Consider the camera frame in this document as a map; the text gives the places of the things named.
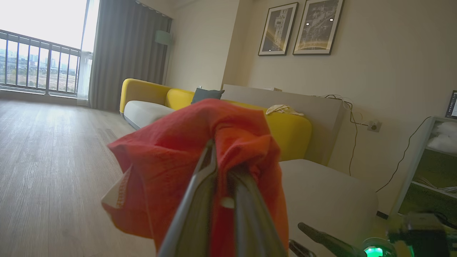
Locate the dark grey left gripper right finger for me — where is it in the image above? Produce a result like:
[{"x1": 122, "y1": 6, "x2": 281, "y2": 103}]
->
[{"x1": 228, "y1": 170, "x2": 288, "y2": 257}]

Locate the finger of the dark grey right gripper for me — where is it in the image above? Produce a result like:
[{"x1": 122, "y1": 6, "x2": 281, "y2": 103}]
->
[{"x1": 288, "y1": 239, "x2": 317, "y2": 257}]

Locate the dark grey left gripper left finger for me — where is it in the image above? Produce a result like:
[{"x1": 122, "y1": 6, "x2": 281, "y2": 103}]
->
[{"x1": 156, "y1": 139, "x2": 218, "y2": 257}]

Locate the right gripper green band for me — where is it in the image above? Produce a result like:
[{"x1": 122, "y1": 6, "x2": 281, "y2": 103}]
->
[{"x1": 297, "y1": 210, "x2": 457, "y2": 257}]

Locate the red and white jersey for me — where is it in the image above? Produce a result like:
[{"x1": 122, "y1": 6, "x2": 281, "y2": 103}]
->
[{"x1": 101, "y1": 99, "x2": 290, "y2": 257}]

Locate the grey sofa seat cushion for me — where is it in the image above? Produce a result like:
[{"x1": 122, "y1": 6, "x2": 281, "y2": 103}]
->
[{"x1": 123, "y1": 100, "x2": 176, "y2": 130}]

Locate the white shelf unit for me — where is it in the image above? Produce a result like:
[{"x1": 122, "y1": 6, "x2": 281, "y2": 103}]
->
[{"x1": 391, "y1": 116, "x2": 457, "y2": 222}]

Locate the yellow and grey sofa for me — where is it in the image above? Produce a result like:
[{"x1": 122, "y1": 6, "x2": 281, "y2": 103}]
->
[{"x1": 120, "y1": 78, "x2": 312, "y2": 162}]

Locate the beige low partition cabinet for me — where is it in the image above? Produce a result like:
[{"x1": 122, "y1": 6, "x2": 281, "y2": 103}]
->
[{"x1": 221, "y1": 84, "x2": 346, "y2": 166}]

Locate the beige crumpled cloth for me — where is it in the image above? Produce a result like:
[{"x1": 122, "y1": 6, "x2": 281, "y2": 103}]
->
[{"x1": 265, "y1": 104, "x2": 305, "y2": 117}]

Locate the dark grey throw pillow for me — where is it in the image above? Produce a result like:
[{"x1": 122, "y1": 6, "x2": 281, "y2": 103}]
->
[{"x1": 191, "y1": 87, "x2": 225, "y2": 105}]

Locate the white fluffy bundle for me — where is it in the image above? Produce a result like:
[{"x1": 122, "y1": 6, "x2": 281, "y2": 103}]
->
[{"x1": 427, "y1": 121, "x2": 457, "y2": 155}]

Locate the black screen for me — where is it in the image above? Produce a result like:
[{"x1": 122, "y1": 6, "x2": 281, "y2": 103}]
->
[{"x1": 445, "y1": 90, "x2": 457, "y2": 119}]

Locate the white sheer curtain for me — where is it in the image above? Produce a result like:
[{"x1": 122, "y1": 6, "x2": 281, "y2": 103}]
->
[{"x1": 77, "y1": 0, "x2": 100, "y2": 106}]

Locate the grey curtain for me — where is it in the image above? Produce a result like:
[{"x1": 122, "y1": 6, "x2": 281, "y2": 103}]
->
[{"x1": 89, "y1": 0, "x2": 173, "y2": 112}]

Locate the framed dark tower print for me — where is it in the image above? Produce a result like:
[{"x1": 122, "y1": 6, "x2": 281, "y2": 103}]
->
[{"x1": 258, "y1": 2, "x2": 299, "y2": 56}]

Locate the framed dark skyline print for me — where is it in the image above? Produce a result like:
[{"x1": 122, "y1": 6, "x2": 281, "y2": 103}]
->
[{"x1": 293, "y1": 0, "x2": 345, "y2": 56}]

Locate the grey balcony railing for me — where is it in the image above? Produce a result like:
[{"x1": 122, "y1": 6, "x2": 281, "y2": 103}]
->
[{"x1": 0, "y1": 30, "x2": 93, "y2": 97}]

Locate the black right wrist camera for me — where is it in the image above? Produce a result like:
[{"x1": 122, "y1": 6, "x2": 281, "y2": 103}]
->
[{"x1": 361, "y1": 237, "x2": 397, "y2": 257}]

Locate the black power cable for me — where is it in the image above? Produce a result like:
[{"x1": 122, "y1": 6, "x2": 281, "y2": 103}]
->
[{"x1": 321, "y1": 94, "x2": 372, "y2": 176}]

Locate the thin black shelf cable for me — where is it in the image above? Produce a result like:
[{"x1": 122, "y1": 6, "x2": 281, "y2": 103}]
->
[{"x1": 375, "y1": 116, "x2": 433, "y2": 193}]

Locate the white cable bundle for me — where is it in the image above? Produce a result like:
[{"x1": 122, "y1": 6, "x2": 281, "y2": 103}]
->
[{"x1": 414, "y1": 177, "x2": 457, "y2": 195}]

